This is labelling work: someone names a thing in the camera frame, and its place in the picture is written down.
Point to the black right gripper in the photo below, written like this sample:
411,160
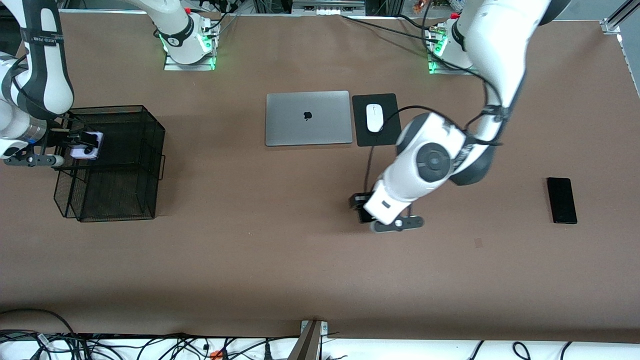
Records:
64,140

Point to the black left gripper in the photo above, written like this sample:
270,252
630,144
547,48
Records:
359,202

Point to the lilac flip phone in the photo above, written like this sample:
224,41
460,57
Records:
82,154

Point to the black flip phone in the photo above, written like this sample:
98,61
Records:
365,216

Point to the black slab phone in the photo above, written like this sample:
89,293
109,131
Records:
562,200

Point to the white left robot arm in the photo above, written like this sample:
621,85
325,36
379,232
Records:
500,50

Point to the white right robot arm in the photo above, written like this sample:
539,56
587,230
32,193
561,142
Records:
50,75

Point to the black mouse pad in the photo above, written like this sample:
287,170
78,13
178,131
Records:
365,137

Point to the black mesh two-tier tray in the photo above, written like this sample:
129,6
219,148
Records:
125,200

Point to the white computer mouse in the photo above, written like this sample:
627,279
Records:
374,120

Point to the silver closed laptop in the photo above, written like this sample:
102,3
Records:
290,125

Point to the aluminium extrusion beam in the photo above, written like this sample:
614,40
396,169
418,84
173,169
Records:
625,12

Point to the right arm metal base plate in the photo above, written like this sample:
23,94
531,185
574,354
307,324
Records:
172,66

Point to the aluminium camera post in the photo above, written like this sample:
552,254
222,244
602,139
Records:
307,345

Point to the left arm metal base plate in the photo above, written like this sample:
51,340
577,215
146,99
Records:
440,71

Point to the metal corner bracket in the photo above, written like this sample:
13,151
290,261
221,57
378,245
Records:
610,26

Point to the aluminium table side rail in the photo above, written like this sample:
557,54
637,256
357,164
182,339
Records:
629,55

